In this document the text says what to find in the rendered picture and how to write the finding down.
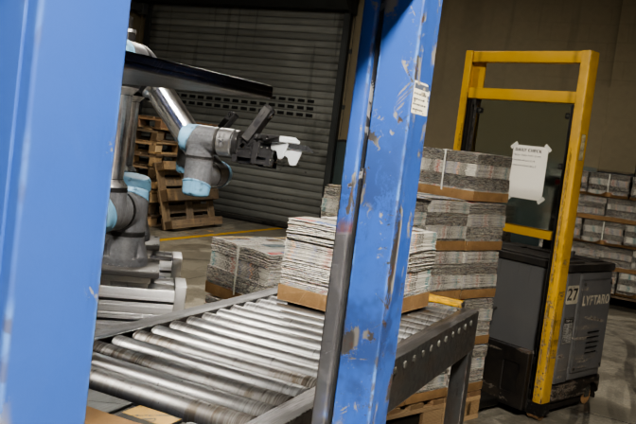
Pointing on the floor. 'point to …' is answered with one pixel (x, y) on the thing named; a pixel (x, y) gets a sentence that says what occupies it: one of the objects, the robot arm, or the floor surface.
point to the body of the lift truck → (589, 381)
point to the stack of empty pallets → (154, 160)
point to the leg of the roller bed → (457, 390)
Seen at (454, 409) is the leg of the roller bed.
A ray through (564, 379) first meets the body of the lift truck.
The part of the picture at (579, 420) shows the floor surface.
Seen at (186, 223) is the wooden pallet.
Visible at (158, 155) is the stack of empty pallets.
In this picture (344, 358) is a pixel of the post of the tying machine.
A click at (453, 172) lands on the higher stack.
